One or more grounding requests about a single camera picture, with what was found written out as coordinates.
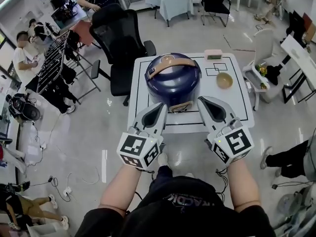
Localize pink digital clock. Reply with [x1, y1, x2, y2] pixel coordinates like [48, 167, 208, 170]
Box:
[204, 49, 223, 62]

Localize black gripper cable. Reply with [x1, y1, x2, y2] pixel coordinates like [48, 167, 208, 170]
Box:
[215, 168, 229, 203]

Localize small white table black lines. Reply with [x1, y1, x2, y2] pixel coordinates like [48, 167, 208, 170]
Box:
[127, 52, 255, 135]

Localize person's right forearm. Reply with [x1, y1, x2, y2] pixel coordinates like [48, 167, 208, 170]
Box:
[226, 158, 262, 213]

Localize black mesh office chair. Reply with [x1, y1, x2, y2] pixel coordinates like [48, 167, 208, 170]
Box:
[89, 3, 157, 107]

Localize navy rice cooker tan handle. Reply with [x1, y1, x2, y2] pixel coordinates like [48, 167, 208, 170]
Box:
[144, 52, 203, 114]

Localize grey floor fan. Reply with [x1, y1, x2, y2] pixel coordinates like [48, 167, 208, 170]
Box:
[276, 193, 304, 217]

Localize black backpack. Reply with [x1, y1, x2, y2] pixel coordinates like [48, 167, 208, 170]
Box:
[5, 93, 41, 122]

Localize black bag on chair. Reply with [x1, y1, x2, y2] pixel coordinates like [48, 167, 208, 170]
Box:
[264, 65, 280, 86]

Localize person's black clothing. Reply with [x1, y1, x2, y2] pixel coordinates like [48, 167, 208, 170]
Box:
[74, 165, 277, 237]

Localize table with pale blue cloth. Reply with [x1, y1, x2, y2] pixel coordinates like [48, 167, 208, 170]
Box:
[145, 0, 195, 27]

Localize metal clothes drying rack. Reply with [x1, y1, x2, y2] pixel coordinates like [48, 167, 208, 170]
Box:
[36, 30, 102, 95]

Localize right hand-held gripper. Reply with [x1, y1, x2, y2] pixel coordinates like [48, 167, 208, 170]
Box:
[197, 96, 255, 167]

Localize person's white shoe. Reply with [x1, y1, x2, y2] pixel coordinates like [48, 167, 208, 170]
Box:
[157, 153, 169, 168]

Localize person's left forearm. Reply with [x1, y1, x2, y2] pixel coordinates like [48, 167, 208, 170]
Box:
[97, 166, 157, 213]

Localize white desk black frame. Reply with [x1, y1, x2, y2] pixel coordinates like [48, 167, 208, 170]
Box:
[279, 34, 316, 104]

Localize wooden bowl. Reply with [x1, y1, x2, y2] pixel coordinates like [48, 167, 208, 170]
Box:
[216, 72, 234, 90]

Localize orange flower bunch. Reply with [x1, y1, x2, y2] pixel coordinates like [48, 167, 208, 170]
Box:
[255, 63, 269, 78]

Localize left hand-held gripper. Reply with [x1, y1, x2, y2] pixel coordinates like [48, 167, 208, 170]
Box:
[117, 102, 169, 174]

